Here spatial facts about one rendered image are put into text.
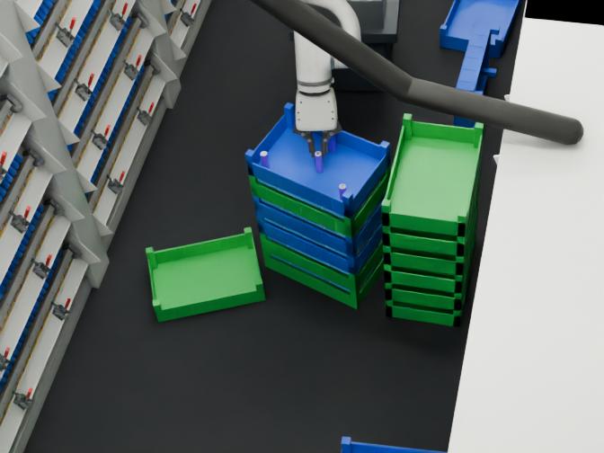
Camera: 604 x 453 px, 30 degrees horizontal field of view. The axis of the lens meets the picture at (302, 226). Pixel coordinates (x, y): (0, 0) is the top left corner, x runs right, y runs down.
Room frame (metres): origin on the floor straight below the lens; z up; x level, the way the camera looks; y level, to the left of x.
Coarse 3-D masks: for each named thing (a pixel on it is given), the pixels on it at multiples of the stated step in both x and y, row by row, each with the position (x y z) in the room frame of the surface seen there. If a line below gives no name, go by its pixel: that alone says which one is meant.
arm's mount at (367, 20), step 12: (348, 0) 2.48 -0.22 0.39; (360, 0) 2.48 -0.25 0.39; (372, 0) 2.47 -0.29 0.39; (384, 0) 2.51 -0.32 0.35; (324, 12) 2.50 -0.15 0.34; (360, 12) 2.48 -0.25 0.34; (372, 12) 2.47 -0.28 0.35; (384, 12) 2.50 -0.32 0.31; (336, 24) 2.49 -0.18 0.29; (360, 24) 2.48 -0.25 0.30; (372, 24) 2.47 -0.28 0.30
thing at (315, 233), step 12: (264, 204) 1.85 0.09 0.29; (264, 216) 1.85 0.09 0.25; (276, 216) 1.82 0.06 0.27; (288, 216) 1.80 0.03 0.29; (372, 216) 1.77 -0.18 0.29; (300, 228) 1.78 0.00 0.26; (312, 228) 1.76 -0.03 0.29; (372, 228) 1.76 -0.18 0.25; (324, 240) 1.73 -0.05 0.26; (336, 240) 1.71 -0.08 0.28; (348, 240) 1.69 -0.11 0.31; (360, 240) 1.71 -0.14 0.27; (348, 252) 1.69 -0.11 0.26
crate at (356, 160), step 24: (288, 120) 2.00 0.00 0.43; (264, 144) 1.93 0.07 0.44; (288, 144) 1.95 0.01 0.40; (336, 144) 1.93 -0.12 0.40; (360, 144) 1.89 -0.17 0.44; (384, 144) 1.84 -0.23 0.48; (264, 168) 1.83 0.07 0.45; (288, 168) 1.87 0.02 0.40; (312, 168) 1.86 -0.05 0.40; (336, 168) 1.85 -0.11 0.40; (360, 168) 1.84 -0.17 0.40; (384, 168) 1.81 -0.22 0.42; (312, 192) 1.75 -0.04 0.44; (336, 192) 1.77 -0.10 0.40; (360, 192) 1.73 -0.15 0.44
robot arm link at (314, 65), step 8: (296, 32) 1.97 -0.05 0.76; (296, 40) 1.97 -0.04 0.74; (304, 40) 1.95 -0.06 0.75; (296, 48) 1.96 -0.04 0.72; (304, 48) 1.94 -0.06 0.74; (312, 48) 1.94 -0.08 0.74; (296, 56) 1.95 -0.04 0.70; (304, 56) 1.93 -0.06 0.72; (312, 56) 1.93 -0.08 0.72; (320, 56) 1.93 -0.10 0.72; (328, 56) 1.93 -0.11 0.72; (296, 64) 1.95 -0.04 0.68; (304, 64) 1.93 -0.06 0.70; (312, 64) 1.92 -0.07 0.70; (320, 64) 1.92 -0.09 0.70; (328, 64) 1.92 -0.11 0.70; (304, 72) 1.92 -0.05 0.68; (312, 72) 1.91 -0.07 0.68; (320, 72) 1.91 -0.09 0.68; (328, 72) 1.92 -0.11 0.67; (304, 80) 1.91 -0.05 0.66; (312, 80) 1.90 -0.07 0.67; (320, 80) 1.90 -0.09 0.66
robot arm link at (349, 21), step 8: (304, 0) 2.01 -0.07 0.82; (312, 0) 2.00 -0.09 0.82; (320, 0) 2.00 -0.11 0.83; (328, 0) 1.99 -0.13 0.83; (336, 0) 1.99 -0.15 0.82; (344, 0) 2.02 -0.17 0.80; (328, 8) 1.99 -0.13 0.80; (336, 8) 1.98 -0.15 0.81; (344, 8) 1.98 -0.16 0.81; (336, 16) 1.98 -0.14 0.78; (344, 16) 1.97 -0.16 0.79; (352, 16) 1.97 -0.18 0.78; (344, 24) 1.96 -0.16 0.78; (352, 24) 1.96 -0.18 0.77; (352, 32) 1.95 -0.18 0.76; (360, 40) 1.96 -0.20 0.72; (336, 64) 1.92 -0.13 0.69
